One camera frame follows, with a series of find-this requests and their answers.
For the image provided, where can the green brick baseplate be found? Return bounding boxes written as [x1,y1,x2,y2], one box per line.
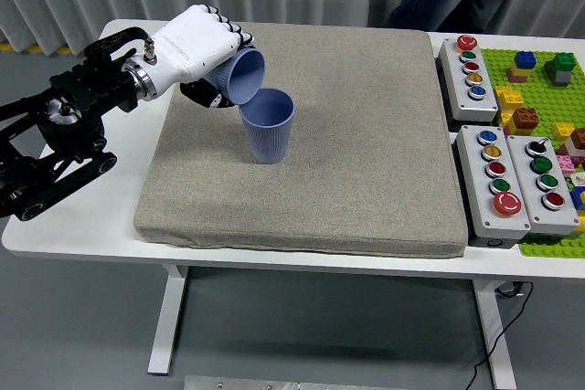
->
[482,47,585,259]

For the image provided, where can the blue ribbed plastic cup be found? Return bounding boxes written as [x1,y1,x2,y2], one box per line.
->
[202,46,267,107]
[239,87,295,165]

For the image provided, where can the green grey brick stack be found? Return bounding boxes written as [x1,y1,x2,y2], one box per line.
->
[542,51,578,88]

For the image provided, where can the grey box with red mushroom button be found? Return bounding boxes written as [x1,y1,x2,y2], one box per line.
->
[455,124,533,238]

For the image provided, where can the small yellow toy brick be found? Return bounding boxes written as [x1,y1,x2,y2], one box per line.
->
[551,121,576,142]

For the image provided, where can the grey five-button control box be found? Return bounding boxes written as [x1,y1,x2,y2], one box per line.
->
[438,34,500,123]

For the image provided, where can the grey-brown fabric mat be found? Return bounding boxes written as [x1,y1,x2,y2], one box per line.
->
[133,19,470,259]

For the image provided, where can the grey box with black switch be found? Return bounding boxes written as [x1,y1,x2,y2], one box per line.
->
[505,133,580,235]

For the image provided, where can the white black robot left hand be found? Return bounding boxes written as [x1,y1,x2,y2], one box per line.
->
[146,4,256,111]

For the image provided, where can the brown pink brick stack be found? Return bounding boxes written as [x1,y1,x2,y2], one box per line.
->
[558,127,585,167]

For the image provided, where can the brown orange brick stack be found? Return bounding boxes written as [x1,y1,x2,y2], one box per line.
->
[500,106,541,137]

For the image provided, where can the white table leg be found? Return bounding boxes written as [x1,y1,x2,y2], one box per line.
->
[473,278,517,390]
[146,264,189,375]

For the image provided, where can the blue yellow toy bricks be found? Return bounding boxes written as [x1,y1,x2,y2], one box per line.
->
[569,184,585,232]

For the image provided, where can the black floor cable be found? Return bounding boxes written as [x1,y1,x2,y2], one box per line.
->
[465,280,535,390]

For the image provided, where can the blue yellow brick stack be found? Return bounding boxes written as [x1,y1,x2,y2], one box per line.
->
[505,50,539,84]

